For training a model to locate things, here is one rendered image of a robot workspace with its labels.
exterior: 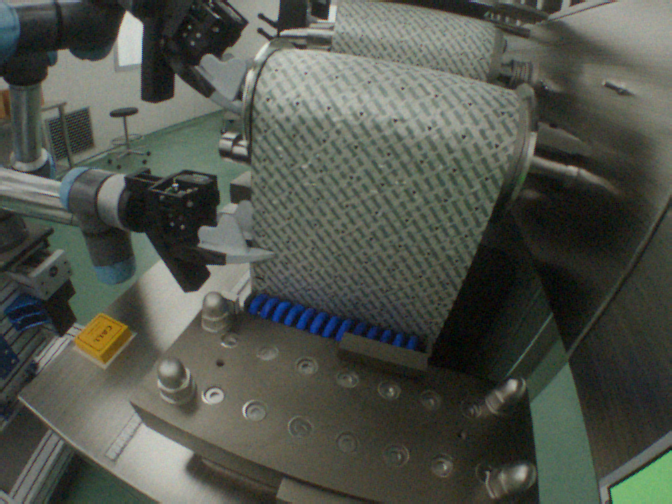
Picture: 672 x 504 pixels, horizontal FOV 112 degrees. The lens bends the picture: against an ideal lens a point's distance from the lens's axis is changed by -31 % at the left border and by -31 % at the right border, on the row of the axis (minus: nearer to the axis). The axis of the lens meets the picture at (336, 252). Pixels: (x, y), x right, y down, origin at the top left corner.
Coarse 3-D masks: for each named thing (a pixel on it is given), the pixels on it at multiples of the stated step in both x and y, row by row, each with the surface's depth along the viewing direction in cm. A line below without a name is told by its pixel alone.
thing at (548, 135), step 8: (544, 128) 25; (552, 128) 26; (536, 136) 26; (544, 136) 26; (552, 136) 25; (560, 136) 25; (568, 136) 25; (544, 144) 26; (552, 144) 26; (560, 144) 26; (568, 144) 25; (576, 144) 25; (584, 144) 25; (568, 152) 26; (576, 152) 25; (584, 152) 25
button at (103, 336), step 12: (96, 324) 44; (108, 324) 45; (120, 324) 45; (84, 336) 42; (96, 336) 42; (108, 336) 43; (120, 336) 44; (84, 348) 41; (96, 348) 40; (108, 348) 41; (108, 360) 41
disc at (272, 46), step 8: (272, 40) 28; (280, 40) 29; (288, 40) 31; (264, 48) 27; (272, 48) 28; (280, 48) 30; (288, 48) 31; (256, 56) 27; (264, 56) 27; (256, 64) 27; (264, 64) 28; (256, 72) 27; (248, 80) 27; (256, 80) 28; (248, 88) 27; (248, 96) 27; (248, 104) 28; (248, 112) 28; (248, 120) 29; (248, 128) 29; (248, 136) 30; (248, 144) 30; (248, 152) 31
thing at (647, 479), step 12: (648, 468) 10; (660, 468) 9; (636, 480) 10; (648, 480) 9; (660, 480) 9; (612, 492) 11; (624, 492) 11; (636, 492) 10; (648, 492) 9; (660, 492) 8
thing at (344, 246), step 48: (288, 192) 32; (336, 192) 31; (384, 192) 29; (288, 240) 35; (336, 240) 34; (384, 240) 32; (432, 240) 31; (480, 240) 29; (288, 288) 39; (336, 288) 37; (384, 288) 35; (432, 288) 33; (432, 336) 37
